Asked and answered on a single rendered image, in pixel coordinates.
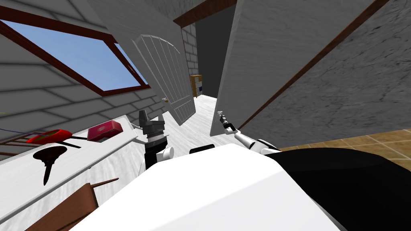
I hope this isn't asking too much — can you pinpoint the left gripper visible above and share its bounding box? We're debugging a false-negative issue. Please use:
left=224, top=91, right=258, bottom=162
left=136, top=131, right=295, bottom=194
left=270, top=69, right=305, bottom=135
left=138, top=109, right=167, bottom=136

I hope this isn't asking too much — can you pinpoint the brown wooden chair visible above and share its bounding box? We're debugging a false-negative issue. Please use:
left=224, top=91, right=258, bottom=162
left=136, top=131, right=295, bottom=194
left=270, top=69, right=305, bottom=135
left=25, top=177, right=120, bottom=231

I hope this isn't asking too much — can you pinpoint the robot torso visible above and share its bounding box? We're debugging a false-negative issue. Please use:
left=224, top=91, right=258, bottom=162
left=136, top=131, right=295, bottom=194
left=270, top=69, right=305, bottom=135
left=70, top=143, right=342, bottom=231

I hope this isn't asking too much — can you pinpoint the black ladle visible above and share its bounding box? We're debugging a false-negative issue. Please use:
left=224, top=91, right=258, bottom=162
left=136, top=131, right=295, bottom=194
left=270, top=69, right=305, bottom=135
left=33, top=146, right=68, bottom=186

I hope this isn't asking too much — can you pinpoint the yellow wooden cabinet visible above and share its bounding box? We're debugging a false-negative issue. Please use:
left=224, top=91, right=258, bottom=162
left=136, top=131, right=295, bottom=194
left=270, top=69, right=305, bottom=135
left=189, top=74, right=203, bottom=98

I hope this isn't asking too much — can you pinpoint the white table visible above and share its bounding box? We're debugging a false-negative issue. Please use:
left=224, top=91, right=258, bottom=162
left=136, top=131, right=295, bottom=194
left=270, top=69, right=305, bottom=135
left=0, top=114, right=139, bottom=225

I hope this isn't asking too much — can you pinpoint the brown framed window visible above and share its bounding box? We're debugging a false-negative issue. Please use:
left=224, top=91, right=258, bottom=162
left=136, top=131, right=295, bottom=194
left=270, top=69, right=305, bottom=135
left=0, top=6, right=151, bottom=97

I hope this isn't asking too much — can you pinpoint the red pan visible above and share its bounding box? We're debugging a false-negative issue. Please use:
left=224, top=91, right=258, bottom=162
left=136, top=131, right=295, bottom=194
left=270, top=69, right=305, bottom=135
left=25, top=129, right=88, bottom=145

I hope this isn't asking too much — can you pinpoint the grey plain door leaf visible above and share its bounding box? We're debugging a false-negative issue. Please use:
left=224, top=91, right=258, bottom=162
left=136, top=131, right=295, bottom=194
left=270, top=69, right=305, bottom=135
left=210, top=0, right=377, bottom=137

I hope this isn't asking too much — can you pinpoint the red box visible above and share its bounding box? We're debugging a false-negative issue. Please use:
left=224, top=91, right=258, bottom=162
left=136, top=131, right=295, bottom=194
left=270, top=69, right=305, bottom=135
left=86, top=120, right=124, bottom=143

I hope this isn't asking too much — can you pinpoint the white panelled door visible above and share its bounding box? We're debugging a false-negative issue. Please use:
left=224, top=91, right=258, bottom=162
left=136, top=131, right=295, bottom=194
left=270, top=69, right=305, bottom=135
left=131, top=34, right=197, bottom=126

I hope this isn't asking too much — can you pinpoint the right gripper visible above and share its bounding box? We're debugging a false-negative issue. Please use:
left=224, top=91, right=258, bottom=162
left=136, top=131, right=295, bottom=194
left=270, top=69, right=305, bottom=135
left=220, top=115, right=233, bottom=130

